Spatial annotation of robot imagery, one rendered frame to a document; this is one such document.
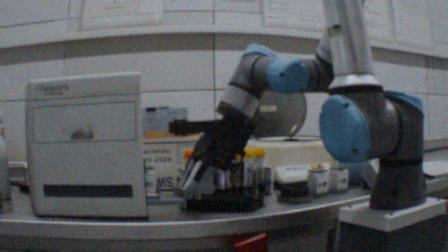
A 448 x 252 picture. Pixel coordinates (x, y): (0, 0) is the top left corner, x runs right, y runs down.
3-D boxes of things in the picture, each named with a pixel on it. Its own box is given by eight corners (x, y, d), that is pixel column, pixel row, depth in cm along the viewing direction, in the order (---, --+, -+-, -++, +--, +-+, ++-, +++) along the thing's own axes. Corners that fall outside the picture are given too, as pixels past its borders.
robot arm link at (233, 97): (235, 85, 131) (220, 85, 139) (225, 105, 131) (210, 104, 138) (265, 103, 134) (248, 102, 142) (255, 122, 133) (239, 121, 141)
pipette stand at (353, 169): (344, 190, 155) (346, 152, 154) (334, 187, 162) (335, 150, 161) (372, 185, 158) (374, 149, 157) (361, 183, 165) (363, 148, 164)
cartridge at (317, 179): (315, 198, 147) (316, 171, 146) (306, 196, 151) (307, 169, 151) (328, 196, 148) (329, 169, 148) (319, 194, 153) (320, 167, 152)
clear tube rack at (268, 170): (194, 202, 148) (193, 172, 148) (180, 196, 157) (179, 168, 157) (272, 195, 156) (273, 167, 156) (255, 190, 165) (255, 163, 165)
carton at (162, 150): (134, 197, 153) (130, 136, 152) (111, 181, 180) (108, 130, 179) (225, 193, 163) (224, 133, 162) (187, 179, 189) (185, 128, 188)
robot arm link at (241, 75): (263, 41, 132) (242, 41, 139) (240, 85, 130) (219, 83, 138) (289, 60, 136) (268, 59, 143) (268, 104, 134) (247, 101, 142)
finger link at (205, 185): (206, 211, 131) (226, 173, 132) (182, 199, 129) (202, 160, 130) (201, 209, 134) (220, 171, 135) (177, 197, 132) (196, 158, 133)
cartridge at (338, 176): (335, 194, 149) (337, 168, 149) (326, 192, 154) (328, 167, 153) (347, 192, 151) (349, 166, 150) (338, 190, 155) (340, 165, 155)
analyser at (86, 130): (36, 217, 114) (28, 79, 112) (30, 196, 139) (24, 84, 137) (161, 219, 126) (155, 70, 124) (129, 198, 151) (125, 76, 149)
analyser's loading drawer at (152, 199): (97, 209, 121) (94, 185, 121) (92, 204, 127) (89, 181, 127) (186, 208, 129) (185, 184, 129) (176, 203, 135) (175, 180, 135)
